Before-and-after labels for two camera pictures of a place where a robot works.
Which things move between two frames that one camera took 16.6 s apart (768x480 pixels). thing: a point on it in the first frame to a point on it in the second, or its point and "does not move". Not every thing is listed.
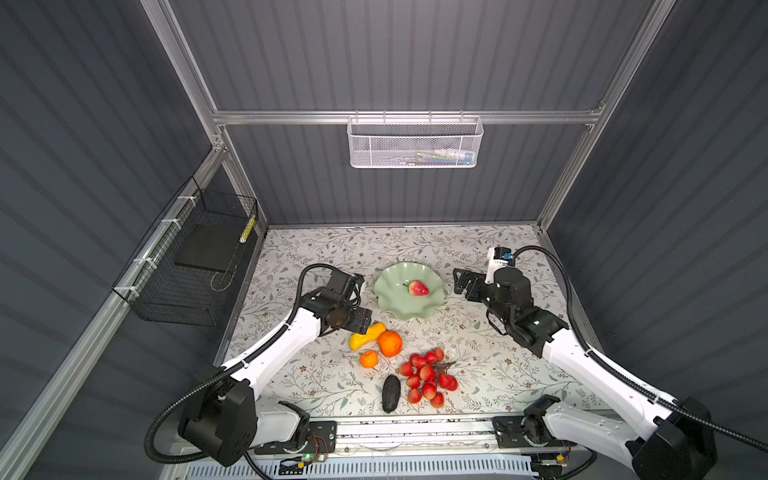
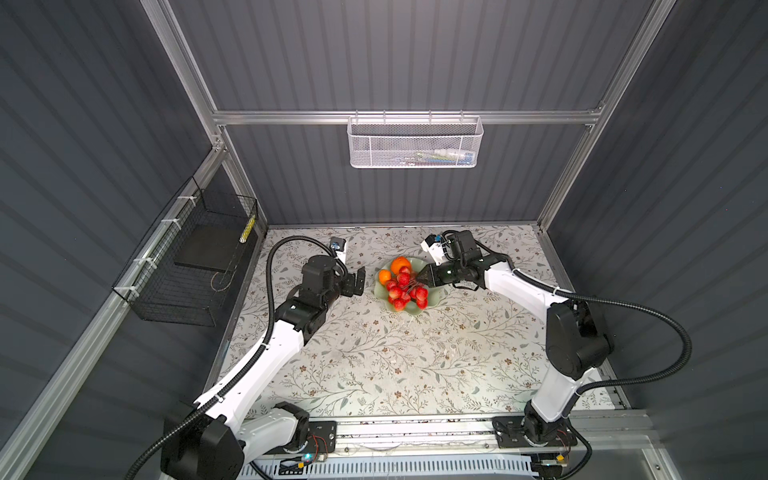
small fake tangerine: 369,359 to 383,276
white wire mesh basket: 414,141 does not move
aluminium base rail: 415,436 does not move
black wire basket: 182,272 does not move
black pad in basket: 211,246 does not move
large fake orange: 390,343 to 400,261
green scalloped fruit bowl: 394,298 does not move
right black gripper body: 481,292 to 444,274
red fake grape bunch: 424,372 to 402,290
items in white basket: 437,156 does not move
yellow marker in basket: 247,230 does not move
